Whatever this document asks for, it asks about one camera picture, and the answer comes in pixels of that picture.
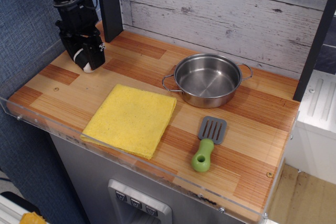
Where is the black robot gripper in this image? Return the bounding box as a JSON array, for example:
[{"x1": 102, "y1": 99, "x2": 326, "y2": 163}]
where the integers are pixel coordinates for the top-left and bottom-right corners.
[{"x1": 54, "y1": 0, "x2": 105, "y2": 70}]

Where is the plush sushi roll toy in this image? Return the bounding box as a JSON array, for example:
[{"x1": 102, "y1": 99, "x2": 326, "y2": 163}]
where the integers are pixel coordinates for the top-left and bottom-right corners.
[{"x1": 72, "y1": 48, "x2": 93, "y2": 73}]

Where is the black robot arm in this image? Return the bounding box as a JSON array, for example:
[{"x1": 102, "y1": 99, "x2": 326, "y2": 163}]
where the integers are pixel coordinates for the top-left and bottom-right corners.
[{"x1": 52, "y1": 0, "x2": 105, "y2": 73}]

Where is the stainless steel pot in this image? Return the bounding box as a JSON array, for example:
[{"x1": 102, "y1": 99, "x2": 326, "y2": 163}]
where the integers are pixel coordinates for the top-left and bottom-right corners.
[{"x1": 162, "y1": 54, "x2": 253, "y2": 109}]

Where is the yellow folded cloth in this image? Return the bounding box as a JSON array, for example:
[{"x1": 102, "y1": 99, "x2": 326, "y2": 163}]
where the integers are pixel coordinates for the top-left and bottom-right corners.
[{"x1": 80, "y1": 84, "x2": 177, "y2": 159}]

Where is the silver toy dispenser panel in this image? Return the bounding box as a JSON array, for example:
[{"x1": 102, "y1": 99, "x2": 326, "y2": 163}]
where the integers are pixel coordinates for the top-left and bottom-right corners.
[{"x1": 108, "y1": 179, "x2": 173, "y2": 223}]

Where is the white ribbed side shelf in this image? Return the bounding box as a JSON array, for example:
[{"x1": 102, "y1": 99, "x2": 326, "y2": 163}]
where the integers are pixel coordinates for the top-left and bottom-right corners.
[{"x1": 298, "y1": 70, "x2": 335, "y2": 133}]

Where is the black left vertical post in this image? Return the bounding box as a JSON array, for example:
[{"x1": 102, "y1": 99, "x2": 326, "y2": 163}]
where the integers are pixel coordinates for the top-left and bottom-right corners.
[{"x1": 99, "y1": 0, "x2": 123, "y2": 42}]

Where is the black vertical post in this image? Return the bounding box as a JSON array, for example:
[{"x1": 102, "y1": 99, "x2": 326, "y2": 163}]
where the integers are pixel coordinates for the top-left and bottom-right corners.
[
  {"x1": 293, "y1": 0, "x2": 335, "y2": 102},
  {"x1": 99, "y1": 0, "x2": 123, "y2": 42}
]

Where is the clear acrylic guard rail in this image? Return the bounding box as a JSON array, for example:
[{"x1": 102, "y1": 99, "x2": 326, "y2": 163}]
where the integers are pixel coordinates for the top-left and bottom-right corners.
[{"x1": 6, "y1": 31, "x2": 299, "y2": 223}]

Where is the grey spatula green handle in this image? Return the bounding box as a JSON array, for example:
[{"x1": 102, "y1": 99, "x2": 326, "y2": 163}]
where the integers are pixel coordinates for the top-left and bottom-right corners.
[{"x1": 191, "y1": 116, "x2": 227, "y2": 173}]

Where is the black right vertical post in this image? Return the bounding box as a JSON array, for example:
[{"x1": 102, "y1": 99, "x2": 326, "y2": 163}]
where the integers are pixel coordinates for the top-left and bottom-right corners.
[{"x1": 293, "y1": 0, "x2": 335, "y2": 102}]

